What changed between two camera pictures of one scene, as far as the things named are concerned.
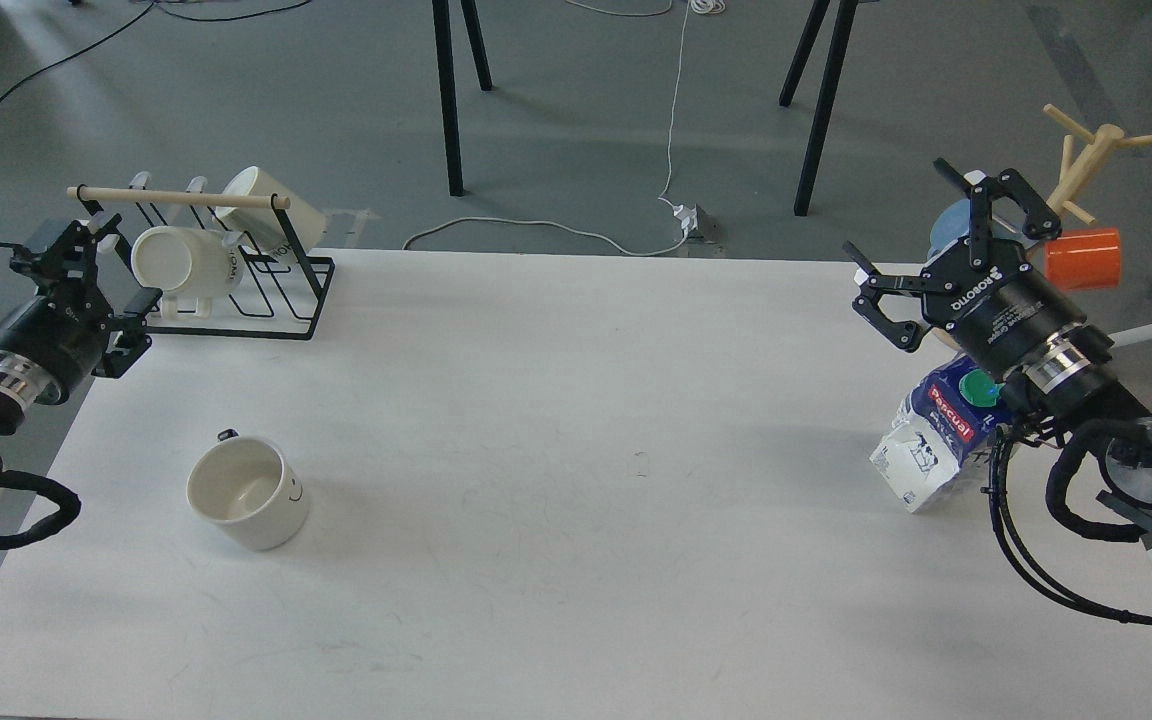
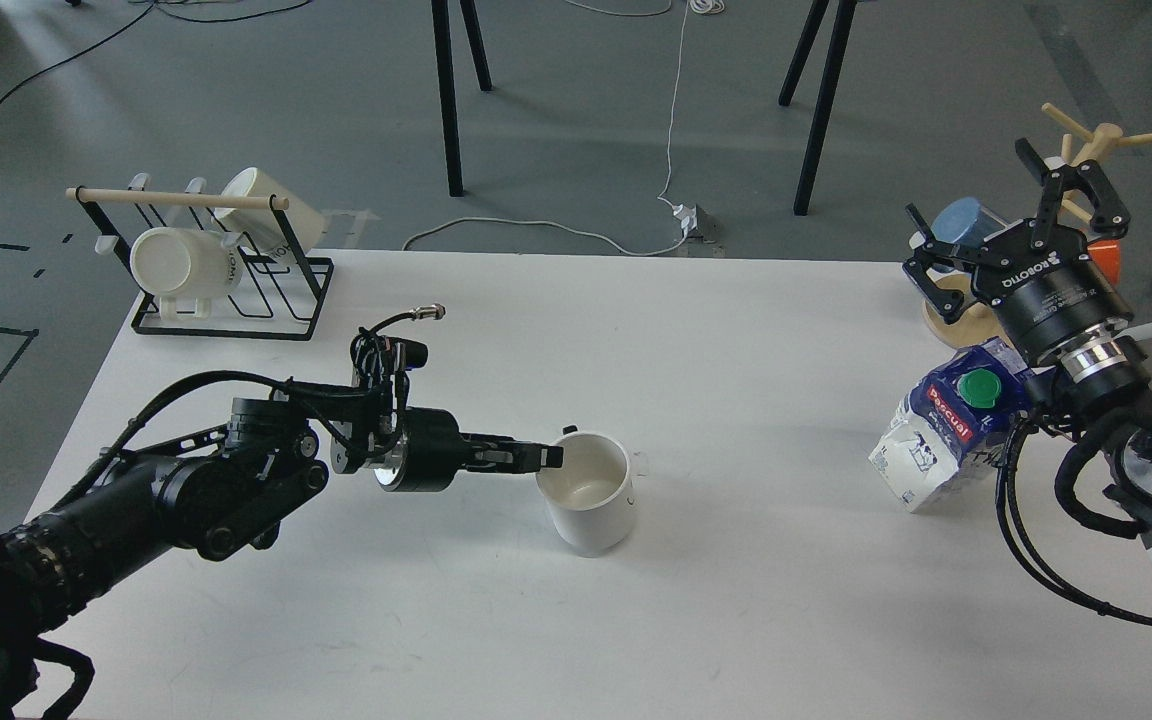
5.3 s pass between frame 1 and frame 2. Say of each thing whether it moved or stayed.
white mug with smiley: moved
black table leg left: stayed
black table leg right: stayed
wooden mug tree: stayed
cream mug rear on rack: stayed
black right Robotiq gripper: moved
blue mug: stayed
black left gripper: moved
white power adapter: stayed
